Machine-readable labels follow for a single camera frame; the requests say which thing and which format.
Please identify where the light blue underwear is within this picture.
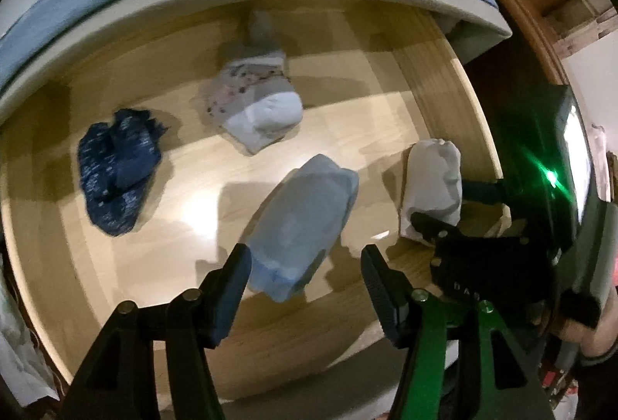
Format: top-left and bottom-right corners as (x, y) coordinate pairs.
(246, 154), (360, 302)

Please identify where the person's right hand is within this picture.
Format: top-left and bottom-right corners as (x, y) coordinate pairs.
(555, 304), (618, 353)

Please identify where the grey wooden drawer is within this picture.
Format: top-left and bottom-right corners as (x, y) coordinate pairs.
(0, 0), (503, 406)

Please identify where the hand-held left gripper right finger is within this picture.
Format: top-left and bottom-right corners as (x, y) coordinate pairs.
(360, 245), (556, 420)

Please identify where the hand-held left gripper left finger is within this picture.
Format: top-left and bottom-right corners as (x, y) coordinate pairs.
(70, 243), (253, 420)

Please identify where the white crumpled cloth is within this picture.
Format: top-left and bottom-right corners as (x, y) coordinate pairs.
(0, 256), (59, 401)

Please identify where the curved wooden bed frame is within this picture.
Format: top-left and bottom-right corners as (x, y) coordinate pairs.
(461, 0), (575, 87)

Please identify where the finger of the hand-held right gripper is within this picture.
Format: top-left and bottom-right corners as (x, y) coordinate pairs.
(410, 211), (465, 251)
(461, 179), (513, 208)

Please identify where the white underwear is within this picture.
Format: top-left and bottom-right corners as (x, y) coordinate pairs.
(400, 139), (463, 247)

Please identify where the floral grey underwear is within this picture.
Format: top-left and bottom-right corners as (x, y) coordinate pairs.
(207, 12), (304, 155)

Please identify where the navy speckled underwear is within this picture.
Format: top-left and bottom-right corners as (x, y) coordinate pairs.
(78, 108), (170, 236)

